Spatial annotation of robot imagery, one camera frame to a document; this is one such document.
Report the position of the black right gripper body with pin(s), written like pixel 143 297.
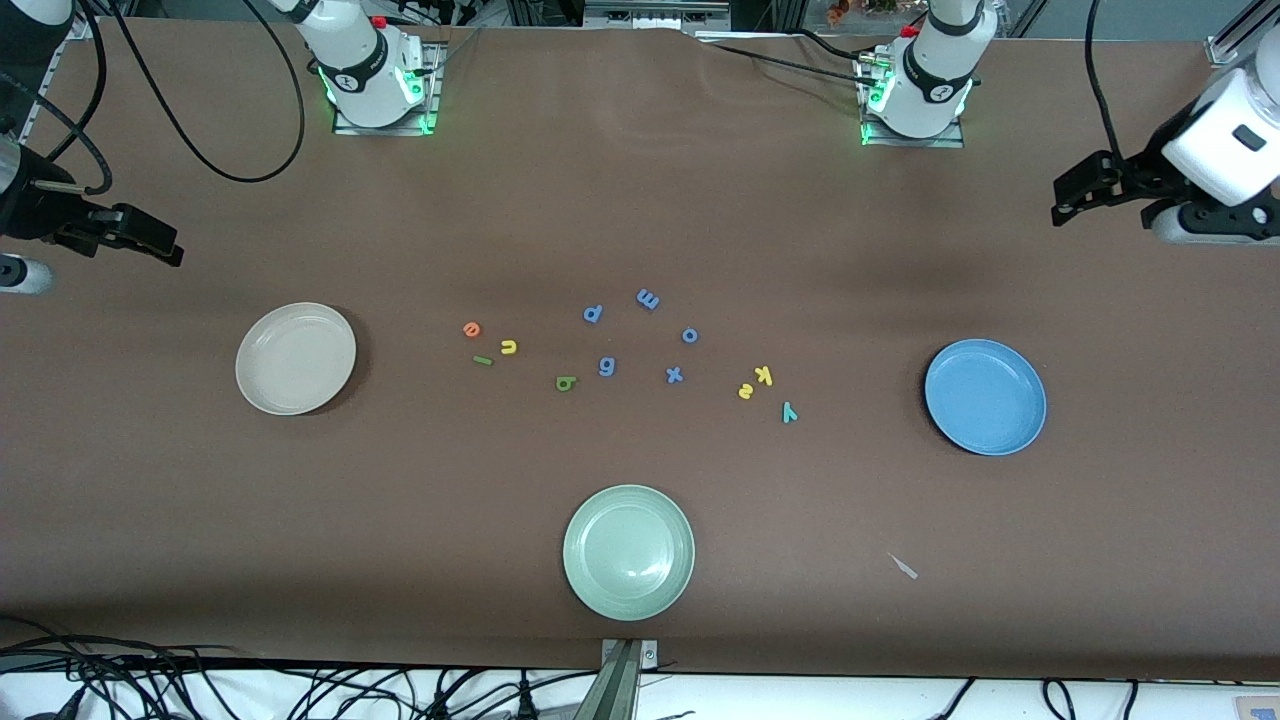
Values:
pixel 30 212

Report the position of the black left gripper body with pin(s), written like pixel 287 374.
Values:
pixel 1141 176

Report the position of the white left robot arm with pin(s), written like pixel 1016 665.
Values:
pixel 935 70

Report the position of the beige brown plate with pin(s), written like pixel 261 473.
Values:
pixel 295 358

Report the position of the blue plate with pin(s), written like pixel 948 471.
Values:
pixel 985 397

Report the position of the small white paper scrap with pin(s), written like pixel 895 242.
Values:
pixel 903 566

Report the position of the brown table cover sheet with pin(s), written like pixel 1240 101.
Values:
pixel 640 200

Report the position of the blue letter m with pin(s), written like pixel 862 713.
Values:
pixel 648 298

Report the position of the pale green plate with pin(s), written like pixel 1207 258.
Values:
pixel 628 552

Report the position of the aluminium corner rail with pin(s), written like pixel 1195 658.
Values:
pixel 82 27
pixel 1222 48

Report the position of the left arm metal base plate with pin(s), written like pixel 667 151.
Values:
pixel 915 142

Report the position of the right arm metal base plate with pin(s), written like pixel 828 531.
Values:
pixel 385 129

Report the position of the aluminium frame crossbar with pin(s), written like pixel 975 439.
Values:
pixel 650 15

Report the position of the aluminium camera post bracket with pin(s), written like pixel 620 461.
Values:
pixel 622 690

